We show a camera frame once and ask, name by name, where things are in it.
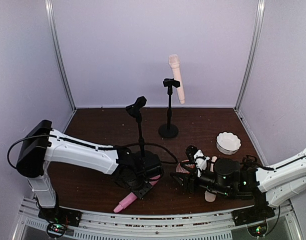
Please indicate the aluminium frame post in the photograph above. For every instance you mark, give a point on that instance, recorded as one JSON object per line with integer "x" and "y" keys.
{"x": 252, "y": 52}
{"x": 58, "y": 54}

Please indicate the black microphone stand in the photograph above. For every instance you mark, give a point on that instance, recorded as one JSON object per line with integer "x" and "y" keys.
{"x": 134, "y": 111}
{"x": 249, "y": 162}
{"x": 168, "y": 130}

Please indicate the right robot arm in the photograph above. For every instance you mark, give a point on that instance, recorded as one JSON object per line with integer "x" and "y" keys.
{"x": 267, "y": 185}

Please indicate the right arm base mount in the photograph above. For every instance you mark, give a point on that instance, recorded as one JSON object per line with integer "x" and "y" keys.
{"x": 255, "y": 220}

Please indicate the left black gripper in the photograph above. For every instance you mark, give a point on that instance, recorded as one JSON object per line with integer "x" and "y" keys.
{"x": 144, "y": 189}

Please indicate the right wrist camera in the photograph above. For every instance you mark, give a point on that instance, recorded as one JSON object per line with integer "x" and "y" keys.
{"x": 197, "y": 161}

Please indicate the red patterned bowl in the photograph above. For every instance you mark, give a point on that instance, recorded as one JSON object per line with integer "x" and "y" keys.
{"x": 182, "y": 168}

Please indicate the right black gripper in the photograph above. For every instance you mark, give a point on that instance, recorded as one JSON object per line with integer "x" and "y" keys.
{"x": 193, "y": 181}

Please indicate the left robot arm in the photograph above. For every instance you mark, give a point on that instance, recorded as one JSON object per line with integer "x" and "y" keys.
{"x": 137, "y": 172}

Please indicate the cream microphone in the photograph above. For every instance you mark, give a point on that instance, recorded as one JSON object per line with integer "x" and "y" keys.
{"x": 174, "y": 63}
{"x": 209, "y": 196}

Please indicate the white scalloped bowl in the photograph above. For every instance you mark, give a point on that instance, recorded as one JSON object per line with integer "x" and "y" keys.
{"x": 228, "y": 143}

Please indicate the right aluminium frame post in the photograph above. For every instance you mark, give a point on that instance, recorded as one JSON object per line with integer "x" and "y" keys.
{"x": 252, "y": 52}

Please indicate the pink microphone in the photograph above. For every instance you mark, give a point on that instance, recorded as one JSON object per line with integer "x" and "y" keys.
{"x": 131, "y": 197}

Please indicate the left aluminium frame post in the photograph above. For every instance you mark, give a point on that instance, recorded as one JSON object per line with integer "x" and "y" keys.
{"x": 58, "y": 54}

